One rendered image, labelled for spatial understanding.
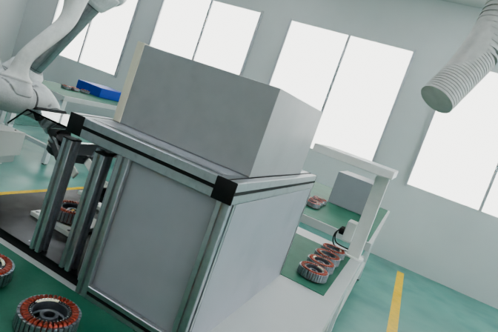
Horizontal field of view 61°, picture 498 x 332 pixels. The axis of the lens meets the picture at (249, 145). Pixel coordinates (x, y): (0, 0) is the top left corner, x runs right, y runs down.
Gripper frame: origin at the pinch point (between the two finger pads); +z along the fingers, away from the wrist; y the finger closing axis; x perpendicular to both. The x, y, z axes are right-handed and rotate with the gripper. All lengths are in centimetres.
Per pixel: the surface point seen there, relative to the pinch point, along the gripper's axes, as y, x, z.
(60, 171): 45, 28, 22
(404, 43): -448, 178, -59
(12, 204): 31.6, -2.7, 9.8
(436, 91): -81, 115, 50
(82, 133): 46, 39, 20
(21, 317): 64, 22, 49
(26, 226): 37.5, 4.1, 21.6
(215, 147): 35, 58, 40
